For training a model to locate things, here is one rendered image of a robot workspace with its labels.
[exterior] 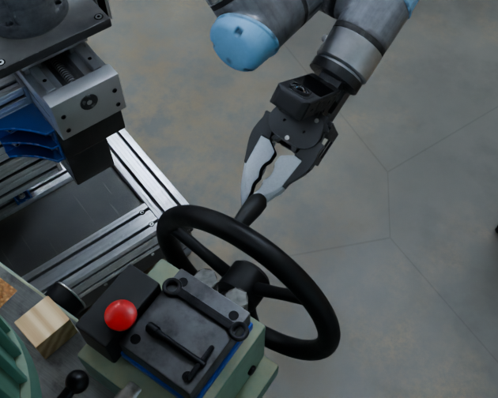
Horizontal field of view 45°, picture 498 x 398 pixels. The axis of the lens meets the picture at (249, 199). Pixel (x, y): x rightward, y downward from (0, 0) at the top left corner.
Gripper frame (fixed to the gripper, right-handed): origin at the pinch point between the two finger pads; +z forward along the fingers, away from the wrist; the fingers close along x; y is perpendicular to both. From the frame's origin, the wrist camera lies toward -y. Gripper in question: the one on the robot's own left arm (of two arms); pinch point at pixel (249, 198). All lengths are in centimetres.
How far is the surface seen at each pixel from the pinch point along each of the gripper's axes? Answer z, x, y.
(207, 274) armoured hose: 8.7, -4.3, -12.3
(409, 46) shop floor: -75, 24, 148
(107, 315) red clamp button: 15.4, -1.2, -22.0
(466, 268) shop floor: -14, -34, 110
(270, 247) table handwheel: 3.0, -7.2, -6.9
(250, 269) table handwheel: 7.7, -4.4, 3.3
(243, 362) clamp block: 13.5, -12.7, -13.0
